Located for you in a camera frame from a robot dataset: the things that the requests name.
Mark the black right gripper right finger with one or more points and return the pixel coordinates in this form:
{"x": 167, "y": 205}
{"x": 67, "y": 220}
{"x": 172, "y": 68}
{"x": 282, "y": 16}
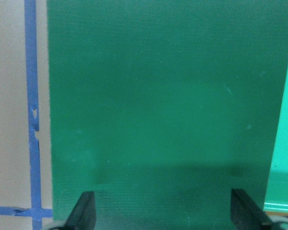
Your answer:
{"x": 246, "y": 215}

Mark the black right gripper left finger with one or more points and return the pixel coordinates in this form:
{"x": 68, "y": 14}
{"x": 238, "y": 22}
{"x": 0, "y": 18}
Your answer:
{"x": 83, "y": 215}

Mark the green conveyor belt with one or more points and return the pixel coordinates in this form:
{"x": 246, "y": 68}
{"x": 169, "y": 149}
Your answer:
{"x": 161, "y": 107}

